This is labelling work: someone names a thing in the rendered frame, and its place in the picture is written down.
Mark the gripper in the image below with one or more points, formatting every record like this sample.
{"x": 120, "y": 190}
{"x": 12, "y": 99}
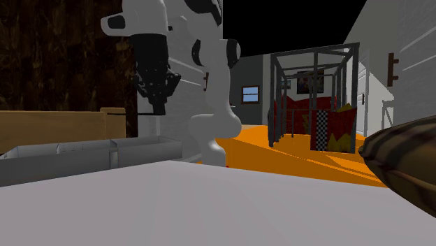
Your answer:
{"x": 150, "y": 54}

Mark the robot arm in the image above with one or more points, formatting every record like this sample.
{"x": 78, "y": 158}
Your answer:
{"x": 218, "y": 102}

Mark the small tan box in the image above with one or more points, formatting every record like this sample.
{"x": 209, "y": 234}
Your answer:
{"x": 115, "y": 124}

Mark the brown framed window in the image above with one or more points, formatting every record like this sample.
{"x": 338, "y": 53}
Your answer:
{"x": 250, "y": 94}

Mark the large tan box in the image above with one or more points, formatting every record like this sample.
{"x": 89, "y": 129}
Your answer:
{"x": 51, "y": 129}

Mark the grey open divided box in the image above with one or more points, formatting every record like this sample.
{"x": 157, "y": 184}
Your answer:
{"x": 68, "y": 160}

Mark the white door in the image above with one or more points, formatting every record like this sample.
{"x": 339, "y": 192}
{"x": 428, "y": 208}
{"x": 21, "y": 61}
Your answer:
{"x": 361, "y": 98}

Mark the brown striped rounded object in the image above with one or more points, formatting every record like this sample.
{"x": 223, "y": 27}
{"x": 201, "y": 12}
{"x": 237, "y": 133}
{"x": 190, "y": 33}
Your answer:
{"x": 402, "y": 160}

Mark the small wall picture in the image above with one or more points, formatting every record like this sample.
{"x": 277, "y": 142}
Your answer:
{"x": 287, "y": 84}

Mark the large dark wall picture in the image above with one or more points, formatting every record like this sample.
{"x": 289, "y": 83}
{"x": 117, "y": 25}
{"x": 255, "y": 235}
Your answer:
{"x": 305, "y": 83}

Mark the dark frame bed red bedding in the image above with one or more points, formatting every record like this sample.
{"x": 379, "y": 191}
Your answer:
{"x": 335, "y": 129}

